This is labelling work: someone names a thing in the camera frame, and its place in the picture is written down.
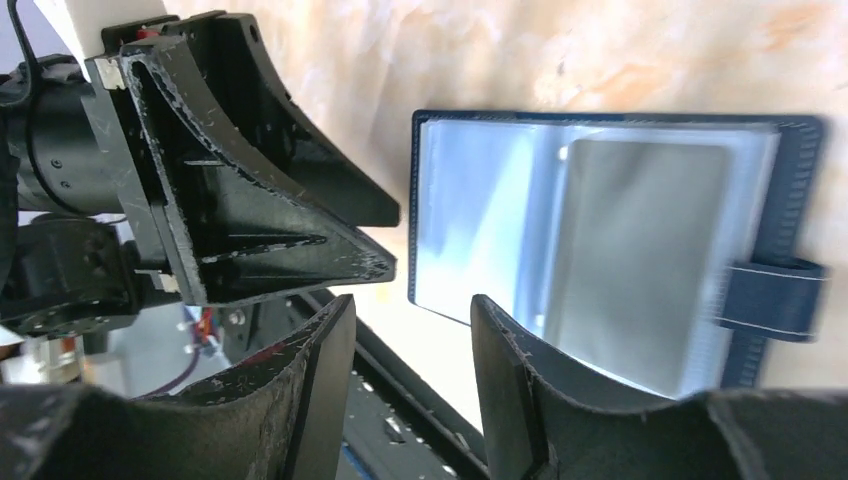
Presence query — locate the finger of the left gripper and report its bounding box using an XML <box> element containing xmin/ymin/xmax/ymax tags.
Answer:
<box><xmin>162</xmin><ymin>11</ymin><xmax>400</xmax><ymax>227</ymax></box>

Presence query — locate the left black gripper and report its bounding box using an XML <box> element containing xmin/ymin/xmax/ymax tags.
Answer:
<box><xmin>1</xmin><ymin>29</ymin><xmax>396</xmax><ymax>336</ymax></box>

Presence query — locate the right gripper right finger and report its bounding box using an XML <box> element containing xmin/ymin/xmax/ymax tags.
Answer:
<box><xmin>470</xmin><ymin>295</ymin><xmax>847</xmax><ymax>479</ymax></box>

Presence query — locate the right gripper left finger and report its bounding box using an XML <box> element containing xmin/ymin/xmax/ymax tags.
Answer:
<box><xmin>1</xmin><ymin>295</ymin><xmax>356</xmax><ymax>479</ymax></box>

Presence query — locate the dark blue leather card holder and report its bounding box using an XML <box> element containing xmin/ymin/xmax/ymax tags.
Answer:
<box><xmin>408</xmin><ymin>110</ymin><xmax>827</xmax><ymax>409</ymax></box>

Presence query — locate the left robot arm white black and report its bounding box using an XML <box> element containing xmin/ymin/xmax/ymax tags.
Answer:
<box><xmin>1</xmin><ymin>1</ymin><xmax>400</xmax><ymax>337</ymax></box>

